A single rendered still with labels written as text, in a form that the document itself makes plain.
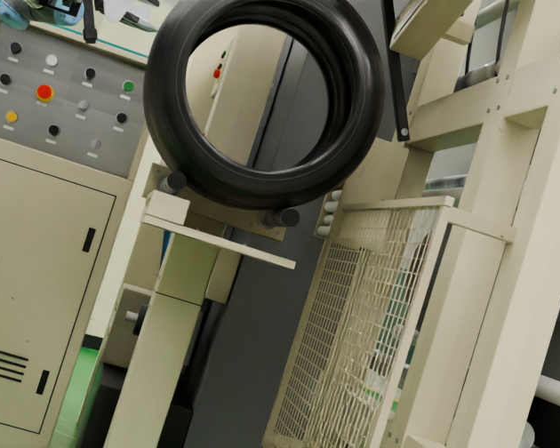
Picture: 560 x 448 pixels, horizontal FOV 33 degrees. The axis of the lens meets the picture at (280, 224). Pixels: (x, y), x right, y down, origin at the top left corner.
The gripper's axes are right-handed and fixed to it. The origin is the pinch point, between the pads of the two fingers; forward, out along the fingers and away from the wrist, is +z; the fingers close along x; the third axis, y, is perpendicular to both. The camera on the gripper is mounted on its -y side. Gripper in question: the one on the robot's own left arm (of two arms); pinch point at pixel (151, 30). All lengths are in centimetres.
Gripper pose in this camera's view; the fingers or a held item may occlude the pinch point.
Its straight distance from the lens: 233.1
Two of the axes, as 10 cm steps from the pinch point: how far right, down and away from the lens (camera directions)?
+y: 4.1, -9.1, 0.7
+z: 9.0, 4.2, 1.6
